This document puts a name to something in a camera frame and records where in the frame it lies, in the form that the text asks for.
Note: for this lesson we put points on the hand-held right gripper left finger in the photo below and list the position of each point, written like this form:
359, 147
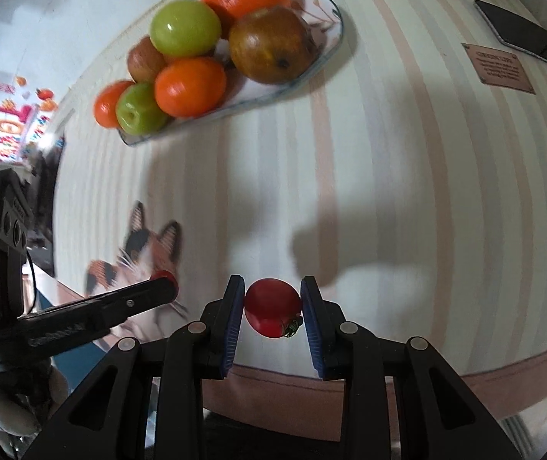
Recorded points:
232, 328

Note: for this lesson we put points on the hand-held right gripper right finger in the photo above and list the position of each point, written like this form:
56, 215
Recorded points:
314, 333

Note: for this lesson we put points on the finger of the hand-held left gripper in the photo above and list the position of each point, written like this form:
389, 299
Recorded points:
101, 309

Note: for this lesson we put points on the red cherry tomato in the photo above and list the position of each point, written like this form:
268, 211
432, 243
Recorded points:
271, 304
163, 275

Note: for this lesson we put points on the small orange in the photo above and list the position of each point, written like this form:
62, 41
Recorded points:
189, 87
105, 105

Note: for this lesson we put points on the green apple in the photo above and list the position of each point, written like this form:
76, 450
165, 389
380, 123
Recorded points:
139, 110
184, 26

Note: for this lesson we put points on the oval patterned ceramic plate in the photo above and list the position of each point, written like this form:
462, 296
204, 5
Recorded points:
263, 96

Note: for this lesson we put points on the reddish brown pear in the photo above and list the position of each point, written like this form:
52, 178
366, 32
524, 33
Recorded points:
144, 60

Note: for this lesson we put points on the large brown pear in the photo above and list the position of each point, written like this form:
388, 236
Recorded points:
271, 45

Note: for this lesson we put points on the person's left forearm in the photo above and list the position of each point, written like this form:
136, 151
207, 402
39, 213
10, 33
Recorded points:
55, 385

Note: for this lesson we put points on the person's left hand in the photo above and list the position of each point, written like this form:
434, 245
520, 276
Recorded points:
2, 414

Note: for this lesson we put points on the blue kitchen cabinet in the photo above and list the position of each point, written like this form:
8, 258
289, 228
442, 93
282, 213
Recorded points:
81, 359

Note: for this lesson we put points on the striped cat print tablecloth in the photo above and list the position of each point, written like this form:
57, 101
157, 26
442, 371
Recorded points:
398, 201

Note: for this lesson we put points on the small brown card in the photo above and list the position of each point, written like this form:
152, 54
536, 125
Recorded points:
498, 68

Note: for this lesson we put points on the black smartphone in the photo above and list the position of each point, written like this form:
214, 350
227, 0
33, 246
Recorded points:
517, 28

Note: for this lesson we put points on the colourful wall sticker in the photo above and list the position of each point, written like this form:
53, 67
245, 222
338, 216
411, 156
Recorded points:
12, 124

